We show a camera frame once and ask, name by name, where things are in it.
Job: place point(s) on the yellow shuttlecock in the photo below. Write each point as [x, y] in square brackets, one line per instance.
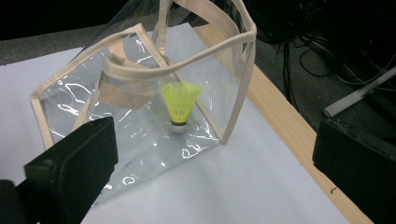
[180, 99]

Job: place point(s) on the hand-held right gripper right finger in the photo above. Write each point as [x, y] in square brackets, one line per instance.
[358, 165]

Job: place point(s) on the clear bag with beige trim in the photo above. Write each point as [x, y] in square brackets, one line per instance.
[140, 146]

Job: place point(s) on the white desk leg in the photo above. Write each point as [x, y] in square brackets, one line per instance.
[358, 95]

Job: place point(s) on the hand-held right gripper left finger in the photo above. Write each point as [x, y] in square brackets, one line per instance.
[74, 168]

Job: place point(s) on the white table sheet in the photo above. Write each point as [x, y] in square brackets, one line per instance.
[218, 193]

